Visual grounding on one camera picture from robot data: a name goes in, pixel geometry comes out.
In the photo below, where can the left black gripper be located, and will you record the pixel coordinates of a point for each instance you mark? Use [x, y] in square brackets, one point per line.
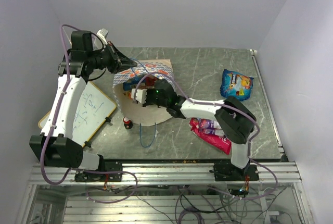
[120, 62]

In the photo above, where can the blue white snack packet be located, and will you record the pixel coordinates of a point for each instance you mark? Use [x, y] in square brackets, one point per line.
[129, 85]

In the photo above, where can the blue checkered paper bag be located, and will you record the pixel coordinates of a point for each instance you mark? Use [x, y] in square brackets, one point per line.
[147, 72]

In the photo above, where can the purple snack packet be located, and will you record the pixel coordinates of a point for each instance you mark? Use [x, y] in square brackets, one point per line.
[211, 127]

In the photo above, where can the blue fruit candy bag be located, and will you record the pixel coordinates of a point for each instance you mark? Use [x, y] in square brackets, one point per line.
[236, 84]

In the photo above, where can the pink snack bag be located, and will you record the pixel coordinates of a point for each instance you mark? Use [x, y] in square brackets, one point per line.
[220, 142]

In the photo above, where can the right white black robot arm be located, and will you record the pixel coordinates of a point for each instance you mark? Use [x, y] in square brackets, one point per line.
[236, 121]

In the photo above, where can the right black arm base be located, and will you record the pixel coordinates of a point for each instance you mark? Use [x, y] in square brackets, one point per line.
[228, 172]

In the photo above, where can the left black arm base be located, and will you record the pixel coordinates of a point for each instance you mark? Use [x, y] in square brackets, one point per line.
[110, 173]

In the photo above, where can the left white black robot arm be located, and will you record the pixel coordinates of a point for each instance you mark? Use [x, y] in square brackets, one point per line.
[55, 146]

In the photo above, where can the red black small bottle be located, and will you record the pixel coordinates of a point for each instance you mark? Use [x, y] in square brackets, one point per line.
[127, 123]

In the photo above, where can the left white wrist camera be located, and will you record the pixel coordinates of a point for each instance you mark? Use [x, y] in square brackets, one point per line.
[102, 34]

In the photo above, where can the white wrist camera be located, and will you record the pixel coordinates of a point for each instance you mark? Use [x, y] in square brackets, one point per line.
[102, 34]
[139, 95]

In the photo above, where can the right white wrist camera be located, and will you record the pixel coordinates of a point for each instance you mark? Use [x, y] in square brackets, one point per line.
[139, 95]

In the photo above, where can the small whiteboard with yellow frame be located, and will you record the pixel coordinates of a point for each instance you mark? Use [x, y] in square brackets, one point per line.
[93, 110]

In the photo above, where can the aluminium rail frame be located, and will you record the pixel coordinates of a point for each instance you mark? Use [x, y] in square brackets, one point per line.
[171, 174]

